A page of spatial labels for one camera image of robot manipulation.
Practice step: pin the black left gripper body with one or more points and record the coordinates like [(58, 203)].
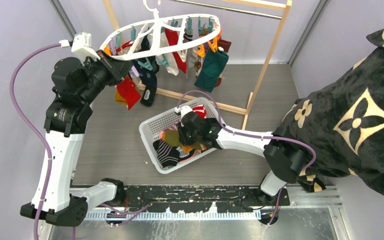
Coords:
[(100, 75)]

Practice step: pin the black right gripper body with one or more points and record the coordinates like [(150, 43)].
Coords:
[(187, 137)]

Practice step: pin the red penguin sock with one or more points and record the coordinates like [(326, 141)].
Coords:
[(128, 90)]

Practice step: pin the olive green sock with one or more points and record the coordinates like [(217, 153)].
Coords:
[(172, 138)]

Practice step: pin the mustard yellow brown-cuffed sock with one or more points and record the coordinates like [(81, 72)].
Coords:
[(119, 99)]

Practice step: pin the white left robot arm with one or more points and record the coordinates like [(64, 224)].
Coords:
[(77, 83)]

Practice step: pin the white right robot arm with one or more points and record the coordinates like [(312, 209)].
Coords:
[(285, 156)]

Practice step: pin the red white striped sock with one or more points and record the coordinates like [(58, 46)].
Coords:
[(200, 110)]

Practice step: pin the navy blue patterned sock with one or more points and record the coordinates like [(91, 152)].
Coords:
[(148, 78)]

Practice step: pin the black white striped sock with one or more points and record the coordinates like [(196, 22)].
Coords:
[(169, 156)]

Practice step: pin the white plastic basket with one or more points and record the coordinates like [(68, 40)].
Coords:
[(150, 130)]

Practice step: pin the dark green sock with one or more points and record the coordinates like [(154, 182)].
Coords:
[(213, 65)]

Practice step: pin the black floral plush blanket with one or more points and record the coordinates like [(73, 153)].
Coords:
[(344, 123)]

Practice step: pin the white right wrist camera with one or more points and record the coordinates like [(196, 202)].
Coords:
[(185, 112)]

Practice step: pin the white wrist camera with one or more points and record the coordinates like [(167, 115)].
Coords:
[(81, 46), (185, 112)]

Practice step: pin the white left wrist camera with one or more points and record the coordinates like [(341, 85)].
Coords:
[(81, 46)]

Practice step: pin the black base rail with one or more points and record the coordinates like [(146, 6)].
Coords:
[(194, 203)]

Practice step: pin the wooden drying rack frame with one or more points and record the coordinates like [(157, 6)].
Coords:
[(284, 8)]

